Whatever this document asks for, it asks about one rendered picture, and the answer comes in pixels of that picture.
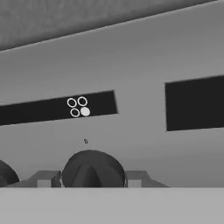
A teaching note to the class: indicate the dark grey round stove knob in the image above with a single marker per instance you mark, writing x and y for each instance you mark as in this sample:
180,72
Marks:
92,169
7,174

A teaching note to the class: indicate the grey stove with black panels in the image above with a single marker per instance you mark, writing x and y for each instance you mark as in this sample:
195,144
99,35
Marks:
131,61

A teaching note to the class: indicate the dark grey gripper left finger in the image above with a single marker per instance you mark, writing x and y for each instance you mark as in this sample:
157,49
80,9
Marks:
45,182

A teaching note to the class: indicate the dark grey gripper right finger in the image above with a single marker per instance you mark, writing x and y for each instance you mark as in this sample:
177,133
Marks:
135,181

